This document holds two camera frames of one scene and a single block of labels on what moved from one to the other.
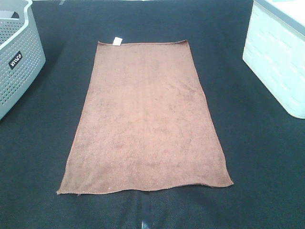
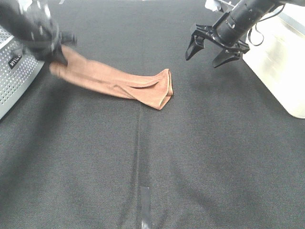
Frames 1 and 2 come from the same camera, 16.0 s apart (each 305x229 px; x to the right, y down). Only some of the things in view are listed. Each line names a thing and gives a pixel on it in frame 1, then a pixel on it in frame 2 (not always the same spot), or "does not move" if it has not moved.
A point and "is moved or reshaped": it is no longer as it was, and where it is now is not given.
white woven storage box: (275, 50) does not move
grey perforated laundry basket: (22, 55) does not move
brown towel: (143, 124) is moved or reshaped
